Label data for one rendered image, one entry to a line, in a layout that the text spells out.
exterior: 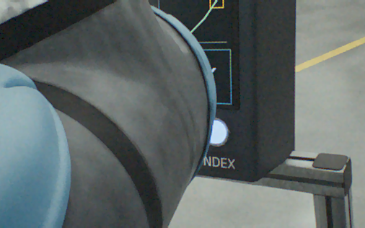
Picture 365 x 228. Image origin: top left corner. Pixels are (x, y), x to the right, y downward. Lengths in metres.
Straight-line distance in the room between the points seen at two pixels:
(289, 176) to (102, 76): 0.34
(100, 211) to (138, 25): 0.10
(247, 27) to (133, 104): 0.23
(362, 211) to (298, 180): 1.77
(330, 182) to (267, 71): 0.13
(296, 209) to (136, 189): 2.12
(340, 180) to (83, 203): 0.37
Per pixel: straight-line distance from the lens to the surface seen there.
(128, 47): 0.24
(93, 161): 0.19
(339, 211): 0.53
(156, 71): 0.25
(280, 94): 0.50
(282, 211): 2.31
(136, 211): 0.20
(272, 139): 0.49
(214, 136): 0.46
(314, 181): 0.53
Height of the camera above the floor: 1.32
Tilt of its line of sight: 23 degrees down
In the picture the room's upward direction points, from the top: 10 degrees counter-clockwise
